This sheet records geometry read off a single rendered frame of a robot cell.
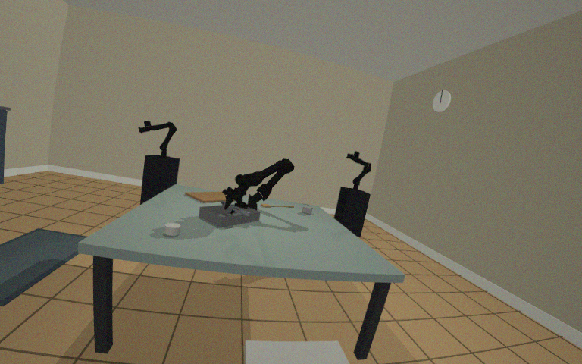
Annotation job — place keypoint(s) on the light brown wooden board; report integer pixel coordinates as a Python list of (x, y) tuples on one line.
[(208, 196)]

